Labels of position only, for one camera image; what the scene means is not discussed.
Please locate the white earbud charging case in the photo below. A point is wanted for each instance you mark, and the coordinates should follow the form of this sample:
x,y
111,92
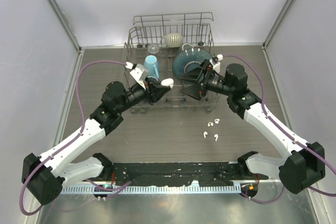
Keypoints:
x,y
169,82

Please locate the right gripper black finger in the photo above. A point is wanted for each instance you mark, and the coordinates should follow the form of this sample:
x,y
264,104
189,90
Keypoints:
x,y
190,77
194,91

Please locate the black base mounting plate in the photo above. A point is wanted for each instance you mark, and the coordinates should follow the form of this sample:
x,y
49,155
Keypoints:
x,y
178,174

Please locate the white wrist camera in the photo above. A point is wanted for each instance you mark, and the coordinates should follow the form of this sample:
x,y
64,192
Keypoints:
x,y
215,61
138,73

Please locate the small clear glass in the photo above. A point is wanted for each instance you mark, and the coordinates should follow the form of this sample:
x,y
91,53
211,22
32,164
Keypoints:
x,y
153,49

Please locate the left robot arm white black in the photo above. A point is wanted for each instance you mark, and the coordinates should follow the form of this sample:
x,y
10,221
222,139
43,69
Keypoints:
x,y
47,174

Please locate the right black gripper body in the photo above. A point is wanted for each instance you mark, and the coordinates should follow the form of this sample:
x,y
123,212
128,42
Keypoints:
x,y
206,80

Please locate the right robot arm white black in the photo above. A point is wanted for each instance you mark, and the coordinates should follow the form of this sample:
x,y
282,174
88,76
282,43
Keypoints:
x,y
301,163

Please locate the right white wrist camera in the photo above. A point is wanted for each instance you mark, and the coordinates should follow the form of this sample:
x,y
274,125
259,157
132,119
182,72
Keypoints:
x,y
215,61

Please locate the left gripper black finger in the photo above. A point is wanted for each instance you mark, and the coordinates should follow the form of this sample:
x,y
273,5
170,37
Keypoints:
x,y
154,83
158,91

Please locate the grey wire dish rack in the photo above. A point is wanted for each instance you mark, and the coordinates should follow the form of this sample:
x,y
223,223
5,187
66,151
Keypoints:
x,y
149,29

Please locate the white slotted cable duct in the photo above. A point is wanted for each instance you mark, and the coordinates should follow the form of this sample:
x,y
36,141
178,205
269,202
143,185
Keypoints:
x,y
194,188

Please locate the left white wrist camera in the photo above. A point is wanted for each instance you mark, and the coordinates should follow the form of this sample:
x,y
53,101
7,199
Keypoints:
x,y
138,73

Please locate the light blue mug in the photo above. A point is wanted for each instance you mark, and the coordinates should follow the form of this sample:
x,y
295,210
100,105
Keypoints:
x,y
151,64

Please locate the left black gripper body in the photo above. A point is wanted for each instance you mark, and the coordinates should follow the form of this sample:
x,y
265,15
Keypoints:
x,y
149,89

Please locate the striped beige ceramic jar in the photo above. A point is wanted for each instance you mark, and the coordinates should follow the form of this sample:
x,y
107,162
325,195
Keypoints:
x,y
172,40

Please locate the large blue ceramic plate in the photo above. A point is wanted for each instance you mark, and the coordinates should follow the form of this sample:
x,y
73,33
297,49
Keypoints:
x,y
188,60

